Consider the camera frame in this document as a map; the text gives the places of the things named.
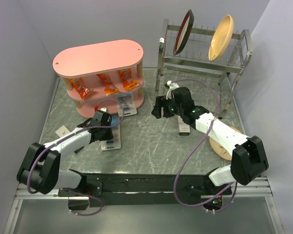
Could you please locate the metal dish rack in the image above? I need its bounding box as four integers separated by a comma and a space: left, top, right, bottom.
155, 19, 253, 117

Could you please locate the beige flat plate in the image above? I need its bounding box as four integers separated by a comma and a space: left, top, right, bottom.
209, 125, 243, 161

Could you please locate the dark red plate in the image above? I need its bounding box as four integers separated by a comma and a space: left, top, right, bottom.
173, 9, 194, 56

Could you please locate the orange razor pack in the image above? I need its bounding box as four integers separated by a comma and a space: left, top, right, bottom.
69, 77, 94, 100
118, 68, 139, 91
97, 73, 119, 96

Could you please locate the yellow plate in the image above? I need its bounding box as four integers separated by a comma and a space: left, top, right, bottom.
208, 15, 234, 61

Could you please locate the pink three-tier shelf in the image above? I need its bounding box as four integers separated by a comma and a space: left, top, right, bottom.
53, 39, 144, 118

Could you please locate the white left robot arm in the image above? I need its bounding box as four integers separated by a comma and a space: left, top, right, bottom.
17, 110, 113, 196

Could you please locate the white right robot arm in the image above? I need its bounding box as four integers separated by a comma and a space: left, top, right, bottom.
151, 87, 269, 194

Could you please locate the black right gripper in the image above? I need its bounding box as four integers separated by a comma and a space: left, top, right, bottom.
151, 95, 184, 119

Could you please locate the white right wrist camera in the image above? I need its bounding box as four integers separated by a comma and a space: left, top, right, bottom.
165, 80, 179, 99

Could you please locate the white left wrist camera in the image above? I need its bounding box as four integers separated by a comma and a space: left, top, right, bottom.
95, 106, 110, 116

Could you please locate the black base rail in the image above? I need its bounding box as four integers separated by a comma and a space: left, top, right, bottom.
55, 170, 233, 211

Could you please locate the white black slim box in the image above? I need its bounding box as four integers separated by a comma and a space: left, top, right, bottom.
55, 126, 85, 154
178, 117, 190, 136

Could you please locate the blue boxed razor pack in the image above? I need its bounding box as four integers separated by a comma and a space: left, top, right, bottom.
117, 93, 137, 117
101, 117, 121, 151

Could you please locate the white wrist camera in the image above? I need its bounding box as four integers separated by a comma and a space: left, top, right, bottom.
95, 106, 110, 116
165, 80, 179, 99

